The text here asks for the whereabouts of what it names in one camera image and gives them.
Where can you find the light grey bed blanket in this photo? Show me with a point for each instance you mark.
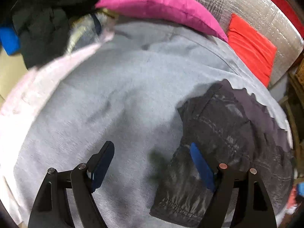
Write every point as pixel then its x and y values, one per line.
pixel 128 93

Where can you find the dark grey padded jacket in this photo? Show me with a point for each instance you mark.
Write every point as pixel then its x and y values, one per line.
pixel 233 127

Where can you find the red fabric drape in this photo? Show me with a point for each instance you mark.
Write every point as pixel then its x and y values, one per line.
pixel 289 11

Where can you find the blue garment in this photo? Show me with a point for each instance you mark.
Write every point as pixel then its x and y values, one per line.
pixel 9 40

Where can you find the red pillow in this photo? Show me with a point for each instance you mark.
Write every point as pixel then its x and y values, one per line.
pixel 254 49

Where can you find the dark clothes pile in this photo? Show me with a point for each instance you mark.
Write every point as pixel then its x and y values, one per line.
pixel 43 27

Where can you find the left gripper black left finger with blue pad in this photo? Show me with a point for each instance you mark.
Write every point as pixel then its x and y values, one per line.
pixel 51 207

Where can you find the floral patterned pillow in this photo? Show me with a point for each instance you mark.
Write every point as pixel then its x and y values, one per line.
pixel 97 27

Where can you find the magenta pillow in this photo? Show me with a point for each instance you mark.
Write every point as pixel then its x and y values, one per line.
pixel 186 12

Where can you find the white pink bed sheet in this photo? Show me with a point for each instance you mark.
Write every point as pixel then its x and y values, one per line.
pixel 23 105

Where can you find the silver quilted headboard cushion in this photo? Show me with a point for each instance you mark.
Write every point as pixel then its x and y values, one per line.
pixel 268 20

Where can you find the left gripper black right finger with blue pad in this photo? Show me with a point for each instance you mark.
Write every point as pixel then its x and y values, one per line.
pixel 253 207

